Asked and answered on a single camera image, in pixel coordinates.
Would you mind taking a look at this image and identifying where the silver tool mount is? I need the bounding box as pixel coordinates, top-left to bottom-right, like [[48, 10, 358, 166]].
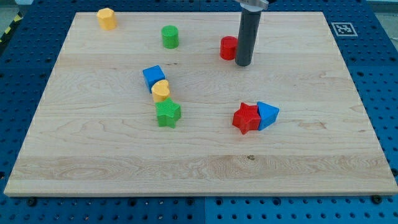
[[235, 0, 269, 12]]

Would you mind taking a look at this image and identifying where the red cylinder block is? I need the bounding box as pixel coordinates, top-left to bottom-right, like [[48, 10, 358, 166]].
[[220, 36, 238, 60]]

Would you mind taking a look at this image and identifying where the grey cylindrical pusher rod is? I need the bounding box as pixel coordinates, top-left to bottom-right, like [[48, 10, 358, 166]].
[[235, 8, 262, 67]]

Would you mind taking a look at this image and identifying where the green cylinder block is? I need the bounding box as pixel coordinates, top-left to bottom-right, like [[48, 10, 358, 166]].
[[161, 25, 179, 49]]

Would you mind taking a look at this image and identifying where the white fiducial marker tag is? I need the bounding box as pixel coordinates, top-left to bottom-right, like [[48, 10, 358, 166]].
[[331, 22, 358, 37]]

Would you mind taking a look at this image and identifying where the blue triangle block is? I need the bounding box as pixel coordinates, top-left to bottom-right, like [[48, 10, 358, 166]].
[[257, 101, 279, 131]]

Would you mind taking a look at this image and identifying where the red star block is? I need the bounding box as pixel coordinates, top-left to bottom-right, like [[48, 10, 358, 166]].
[[232, 103, 261, 134]]

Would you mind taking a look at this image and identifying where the blue cube block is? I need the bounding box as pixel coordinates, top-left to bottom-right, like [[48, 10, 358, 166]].
[[142, 65, 165, 93]]

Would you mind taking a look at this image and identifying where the yellow heart block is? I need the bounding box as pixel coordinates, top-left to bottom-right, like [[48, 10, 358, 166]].
[[151, 80, 170, 103]]

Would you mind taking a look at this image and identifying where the green star block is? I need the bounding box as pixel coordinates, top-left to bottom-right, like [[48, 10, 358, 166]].
[[155, 97, 181, 128]]

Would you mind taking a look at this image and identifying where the light wooden board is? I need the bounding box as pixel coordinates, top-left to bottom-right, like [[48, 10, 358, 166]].
[[4, 12, 397, 197]]

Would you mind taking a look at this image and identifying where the yellow hexagon block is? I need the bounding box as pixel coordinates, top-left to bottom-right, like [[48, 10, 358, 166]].
[[96, 7, 118, 30]]

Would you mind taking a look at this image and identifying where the black bolt right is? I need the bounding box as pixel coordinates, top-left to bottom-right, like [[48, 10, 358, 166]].
[[371, 195, 382, 205]]

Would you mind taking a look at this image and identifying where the black bolt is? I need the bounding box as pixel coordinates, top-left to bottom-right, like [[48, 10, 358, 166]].
[[371, 195, 382, 205], [26, 197, 37, 207]]

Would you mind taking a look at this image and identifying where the black bolt left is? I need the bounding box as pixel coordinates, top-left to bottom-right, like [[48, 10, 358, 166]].
[[26, 197, 37, 207]]

